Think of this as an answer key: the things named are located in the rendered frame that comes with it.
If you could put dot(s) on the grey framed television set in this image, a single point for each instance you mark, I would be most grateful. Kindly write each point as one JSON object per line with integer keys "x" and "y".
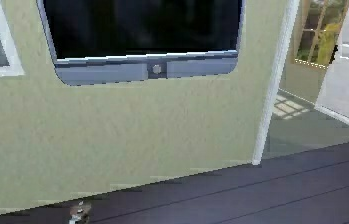
{"x": 142, "y": 30}

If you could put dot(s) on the white room door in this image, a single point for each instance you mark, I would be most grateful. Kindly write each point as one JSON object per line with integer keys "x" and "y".
{"x": 347, "y": 83}

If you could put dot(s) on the wooden framed window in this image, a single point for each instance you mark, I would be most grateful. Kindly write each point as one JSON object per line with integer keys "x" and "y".
{"x": 318, "y": 33}

